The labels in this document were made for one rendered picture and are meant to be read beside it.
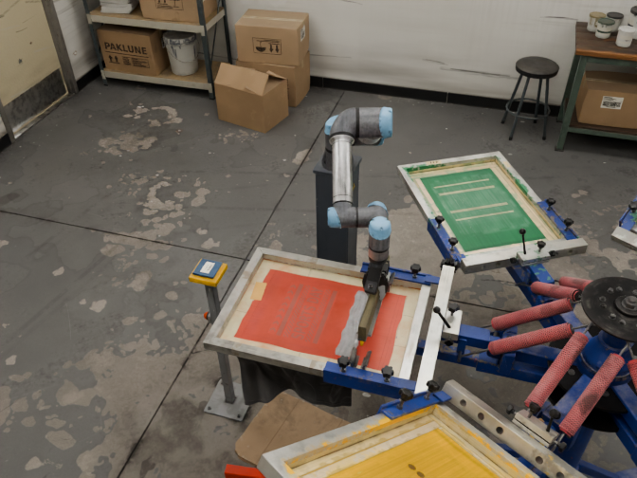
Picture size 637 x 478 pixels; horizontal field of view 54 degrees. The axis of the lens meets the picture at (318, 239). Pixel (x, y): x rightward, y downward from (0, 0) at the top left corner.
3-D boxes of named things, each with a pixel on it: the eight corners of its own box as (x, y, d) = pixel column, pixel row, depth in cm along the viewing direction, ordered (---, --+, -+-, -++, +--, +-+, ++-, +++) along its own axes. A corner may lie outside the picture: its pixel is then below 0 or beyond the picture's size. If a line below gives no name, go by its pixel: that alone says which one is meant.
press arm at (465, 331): (440, 340, 236) (442, 331, 233) (443, 328, 241) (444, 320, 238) (486, 350, 232) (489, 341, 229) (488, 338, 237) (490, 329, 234)
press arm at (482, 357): (279, 327, 260) (278, 317, 256) (283, 317, 265) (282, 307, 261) (591, 396, 231) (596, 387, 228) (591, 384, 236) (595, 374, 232)
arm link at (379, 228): (391, 213, 219) (392, 229, 213) (389, 237, 226) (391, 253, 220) (368, 213, 219) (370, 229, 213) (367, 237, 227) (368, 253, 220)
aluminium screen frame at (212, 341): (204, 348, 240) (202, 341, 237) (258, 252, 283) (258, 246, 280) (405, 396, 222) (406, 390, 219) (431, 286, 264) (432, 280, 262)
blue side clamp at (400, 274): (359, 281, 269) (360, 268, 265) (362, 273, 273) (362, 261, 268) (428, 294, 262) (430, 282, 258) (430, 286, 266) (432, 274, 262)
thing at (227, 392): (203, 412, 330) (173, 281, 268) (220, 379, 346) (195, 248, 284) (242, 422, 325) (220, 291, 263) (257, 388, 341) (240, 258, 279)
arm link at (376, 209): (356, 199, 229) (358, 218, 221) (388, 199, 229) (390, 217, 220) (356, 216, 234) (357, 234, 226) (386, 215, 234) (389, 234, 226)
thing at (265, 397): (245, 406, 270) (236, 342, 242) (249, 399, 272) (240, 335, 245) (349, 432, 259) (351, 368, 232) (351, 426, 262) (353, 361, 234)
